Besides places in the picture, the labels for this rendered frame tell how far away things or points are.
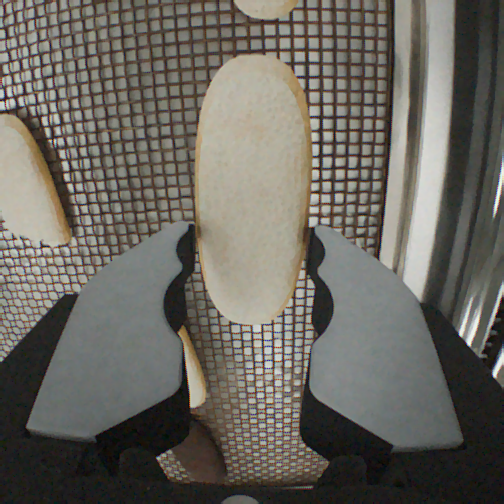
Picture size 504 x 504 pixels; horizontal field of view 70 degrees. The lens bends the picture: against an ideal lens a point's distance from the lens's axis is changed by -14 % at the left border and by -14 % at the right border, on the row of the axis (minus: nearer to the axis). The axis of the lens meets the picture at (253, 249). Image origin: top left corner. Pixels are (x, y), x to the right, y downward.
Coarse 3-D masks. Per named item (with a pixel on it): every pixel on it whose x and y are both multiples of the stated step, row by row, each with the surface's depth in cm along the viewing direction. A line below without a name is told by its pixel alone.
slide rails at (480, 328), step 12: (492, 264) 24; (492, 276) 24; (492, 288) 24; (480, 300) 25; (492, 300) 25; (480, 312) 26; (492, 312) 25; (480, 324) 26; (468, 336) 27; (480, 336) 27; (480, 348) 27; (492, 372) 28
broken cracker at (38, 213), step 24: (0, 120) 17; (0, 144) 17; (24, 144) 17; (0, 168) 17; (24, 168) 17; (48, 168) 18; (0, 192) 18; (24, 192) 18; (48, 192) 18; (24, 216) 19; (48, 216) 19; (48, 240) 19
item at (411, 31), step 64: (0, 0) 14; (192, 0) 15; (320, 0) 14; (384, 0) 14; (0, 64) 16; (192, 64) 16; (320, 64) 16; (384, 64) 16; (128, 128) 18; (320, 128) 17; (64, 192) 19; (192, 192) 19; (320, 192) 19; (384, 192) 19; (64, 256) 21; (384, 256) 20; (0, 320) 24
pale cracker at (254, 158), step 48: (240, 96) 11; (288, 96) 11; (240, 144) 12; (288, 144) 12; (240, 192) 13; (288, 192) 13; (240, 240) 14; (288, 240) 14; (240, 288) 15; (288, 288) 15
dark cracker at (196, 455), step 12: (192, 420) 27; (192, 432) 27; (204, 432) 28; (180, 444) 28; (192, 444) 28; (204, 444) 28; (216, 444) 29; (180, 456) 29; (192, 456) 29; (204, 456) 29; (216, 456) 29; (192, 468) 30; (204, 468) 30; (216, 468) 30; (204, 480) 31; (216, 480) 31
